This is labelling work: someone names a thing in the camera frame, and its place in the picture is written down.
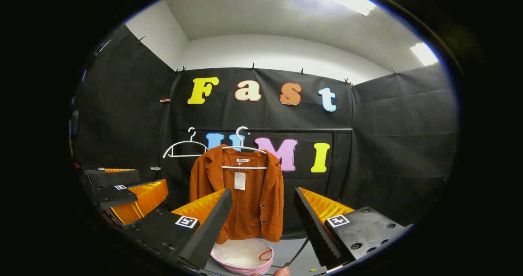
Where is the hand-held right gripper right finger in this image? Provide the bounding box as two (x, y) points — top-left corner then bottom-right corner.
(293, 187), (413, 269)

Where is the small ceiling light panel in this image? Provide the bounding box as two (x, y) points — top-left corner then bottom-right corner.
(410, 42), (439, 67)

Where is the black backdrop cloth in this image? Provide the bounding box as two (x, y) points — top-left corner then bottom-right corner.
(72, 22), (458, 240)

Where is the white wire clothes hanger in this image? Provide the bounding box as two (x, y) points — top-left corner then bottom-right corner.
(222, 126), (268, 170)
(163, 127), (210, 159)

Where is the orange corduroy jacket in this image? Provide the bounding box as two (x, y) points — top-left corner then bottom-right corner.
(189, 144), (284, 245)

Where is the black garment rack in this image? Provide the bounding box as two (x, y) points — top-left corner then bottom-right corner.
(178, 128), (354, 267)

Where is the pink and white laundry hamper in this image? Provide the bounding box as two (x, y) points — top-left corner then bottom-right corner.
(210, 238), (274, 276)

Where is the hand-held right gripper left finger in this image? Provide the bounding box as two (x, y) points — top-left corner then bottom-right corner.
(123, 188), (233, 272)

